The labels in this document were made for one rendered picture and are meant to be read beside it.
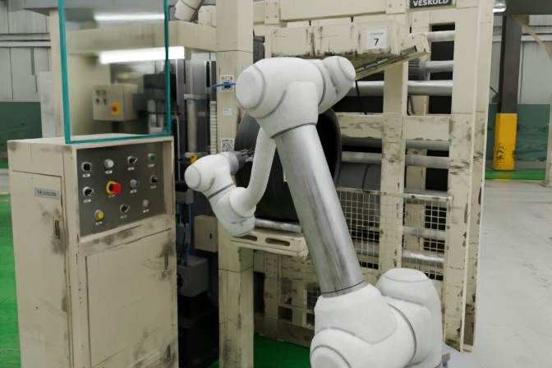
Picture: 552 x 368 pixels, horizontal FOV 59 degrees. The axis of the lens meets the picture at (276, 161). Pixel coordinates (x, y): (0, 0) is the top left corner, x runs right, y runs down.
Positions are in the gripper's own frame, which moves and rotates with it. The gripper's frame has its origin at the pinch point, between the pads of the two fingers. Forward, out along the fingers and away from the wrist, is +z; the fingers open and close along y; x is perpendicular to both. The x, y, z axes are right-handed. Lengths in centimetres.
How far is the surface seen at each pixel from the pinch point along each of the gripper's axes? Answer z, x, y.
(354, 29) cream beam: 56, -43, -19
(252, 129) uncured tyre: 7.6, -6.6, 7.3
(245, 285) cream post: 19, 73, 26
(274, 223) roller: 11.5, 34.8, 2.1
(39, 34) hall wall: 627, -92, 1004
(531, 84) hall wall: 1039, 87, -51
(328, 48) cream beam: 55, -36, -7
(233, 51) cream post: 29, -38, 28
